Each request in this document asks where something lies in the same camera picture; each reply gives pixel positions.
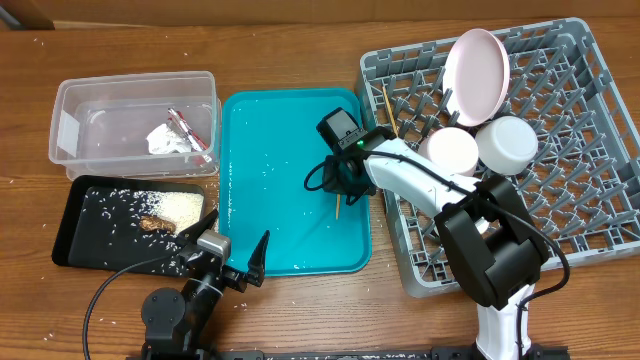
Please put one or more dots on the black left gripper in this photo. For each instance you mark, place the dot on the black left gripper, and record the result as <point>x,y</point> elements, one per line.
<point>238,280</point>

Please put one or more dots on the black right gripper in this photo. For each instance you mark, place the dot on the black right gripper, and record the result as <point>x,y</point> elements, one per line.
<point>331,184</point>

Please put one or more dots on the wooden chopstick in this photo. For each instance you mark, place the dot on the wooden chopstick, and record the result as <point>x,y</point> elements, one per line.
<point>337,208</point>
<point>389,111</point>

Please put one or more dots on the white rice pile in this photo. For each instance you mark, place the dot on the white rice pile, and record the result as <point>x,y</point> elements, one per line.
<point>182,209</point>

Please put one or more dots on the brown food scrap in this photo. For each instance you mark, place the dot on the brown food scrap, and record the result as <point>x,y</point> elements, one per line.
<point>150,223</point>

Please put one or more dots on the pink bowl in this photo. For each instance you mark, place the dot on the pink bowl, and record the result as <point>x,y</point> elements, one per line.
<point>452,149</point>

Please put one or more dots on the silver foil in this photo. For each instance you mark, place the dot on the silver foil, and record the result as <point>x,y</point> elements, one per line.
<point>164,140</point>

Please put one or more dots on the red snack wrapper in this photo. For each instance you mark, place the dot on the red snack wrapper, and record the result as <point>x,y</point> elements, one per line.
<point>178,124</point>

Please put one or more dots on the grey white bowl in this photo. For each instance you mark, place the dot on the grey white bowl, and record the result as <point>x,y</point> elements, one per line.
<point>507,145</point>

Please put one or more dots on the white round plate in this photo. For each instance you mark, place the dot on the white round plate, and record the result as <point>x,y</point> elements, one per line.
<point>477,73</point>

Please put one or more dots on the white paper cup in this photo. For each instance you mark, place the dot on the white paper cup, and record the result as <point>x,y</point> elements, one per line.
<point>482,225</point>

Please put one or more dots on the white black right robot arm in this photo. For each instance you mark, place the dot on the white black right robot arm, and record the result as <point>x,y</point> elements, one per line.
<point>491,244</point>

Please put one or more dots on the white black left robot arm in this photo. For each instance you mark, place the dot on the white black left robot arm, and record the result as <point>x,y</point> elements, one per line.
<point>175,320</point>

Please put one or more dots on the black food waste tray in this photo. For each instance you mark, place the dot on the black food waste tray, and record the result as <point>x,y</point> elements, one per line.
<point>100,227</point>

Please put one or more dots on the clear plastic waste bin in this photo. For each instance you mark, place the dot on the clear plastic waste bin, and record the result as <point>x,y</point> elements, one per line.
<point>99,124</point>

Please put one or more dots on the teal plastic tray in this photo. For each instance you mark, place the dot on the teal plastic tray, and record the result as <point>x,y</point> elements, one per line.
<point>269,146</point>

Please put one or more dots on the grey plastic dish rack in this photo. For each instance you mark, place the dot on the grey plastic dish rack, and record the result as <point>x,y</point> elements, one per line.
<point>582,187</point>

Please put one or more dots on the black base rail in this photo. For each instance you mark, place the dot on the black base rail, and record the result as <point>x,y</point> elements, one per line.
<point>435,353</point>

